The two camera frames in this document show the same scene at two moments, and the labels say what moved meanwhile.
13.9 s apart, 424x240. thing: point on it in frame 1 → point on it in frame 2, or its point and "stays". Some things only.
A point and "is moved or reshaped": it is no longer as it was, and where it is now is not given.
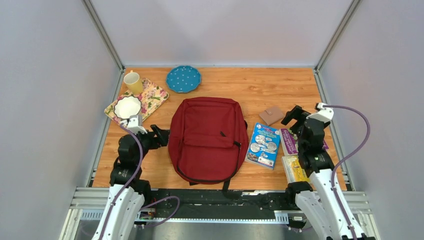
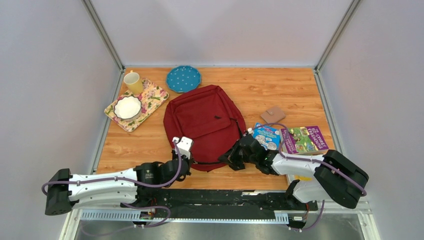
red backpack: [208, 140] is moved or reshaped
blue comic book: [263, 146] stays
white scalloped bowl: [127, 106] stays
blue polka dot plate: [183, 78] stays
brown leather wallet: [272, 115] stays
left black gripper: [162, 140] → [187, 158]
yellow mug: [133, 83] stays
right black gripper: [296, 113] → [224, 158]
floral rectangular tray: [152, 96] stays
